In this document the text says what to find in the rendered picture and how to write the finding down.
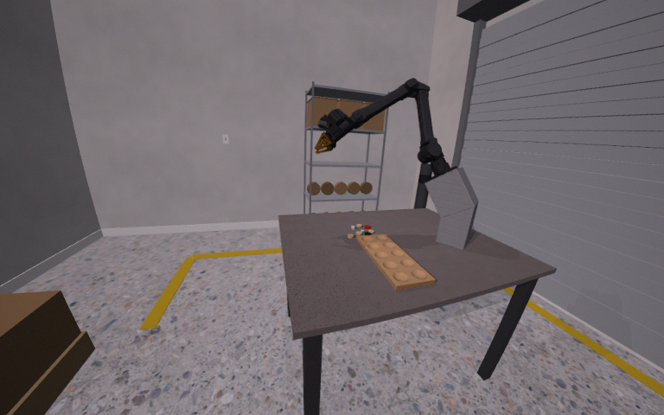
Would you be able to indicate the orange tray with round pockets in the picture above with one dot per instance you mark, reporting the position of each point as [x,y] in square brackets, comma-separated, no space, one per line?
[394,269]

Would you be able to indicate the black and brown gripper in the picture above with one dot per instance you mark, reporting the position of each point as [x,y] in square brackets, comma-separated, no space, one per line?
[327,141]

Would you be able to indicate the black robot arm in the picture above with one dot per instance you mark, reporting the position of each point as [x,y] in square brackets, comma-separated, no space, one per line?
[338,120]

